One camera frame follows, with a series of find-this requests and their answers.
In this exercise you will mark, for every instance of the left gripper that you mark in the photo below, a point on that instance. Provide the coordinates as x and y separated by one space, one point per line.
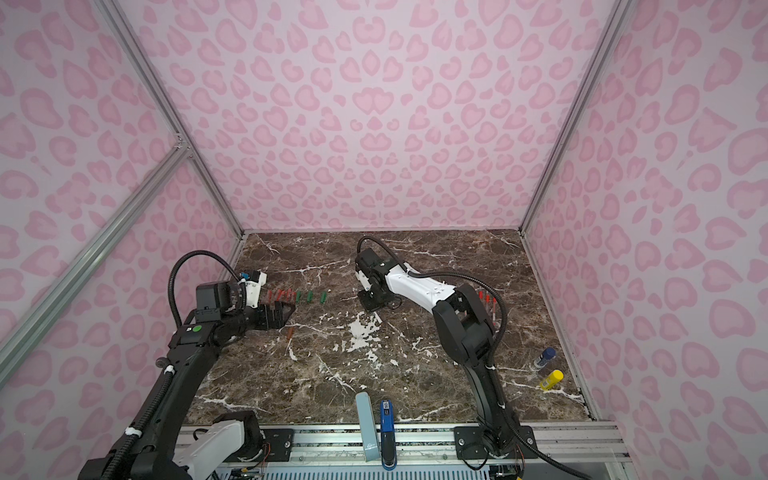
278 320

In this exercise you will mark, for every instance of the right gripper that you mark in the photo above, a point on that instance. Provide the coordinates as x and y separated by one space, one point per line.
362 295

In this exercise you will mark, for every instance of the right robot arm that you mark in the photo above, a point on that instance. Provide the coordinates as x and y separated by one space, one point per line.
464 328

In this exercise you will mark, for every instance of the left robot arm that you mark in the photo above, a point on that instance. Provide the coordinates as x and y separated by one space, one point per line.
148 447

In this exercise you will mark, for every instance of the blue black tool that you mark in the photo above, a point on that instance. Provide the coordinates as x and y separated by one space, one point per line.
388 444

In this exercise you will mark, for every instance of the light blue box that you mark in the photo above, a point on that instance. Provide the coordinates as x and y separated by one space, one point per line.
367 426

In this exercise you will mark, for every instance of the blue cap marker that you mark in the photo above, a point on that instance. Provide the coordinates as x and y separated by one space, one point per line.
544 358

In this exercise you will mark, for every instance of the yellow cap marker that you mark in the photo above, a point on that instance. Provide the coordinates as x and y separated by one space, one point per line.
551 380

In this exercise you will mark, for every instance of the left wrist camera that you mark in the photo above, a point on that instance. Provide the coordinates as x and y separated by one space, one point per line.
252 283

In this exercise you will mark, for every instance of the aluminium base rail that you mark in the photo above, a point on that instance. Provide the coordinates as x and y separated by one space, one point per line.
432 450

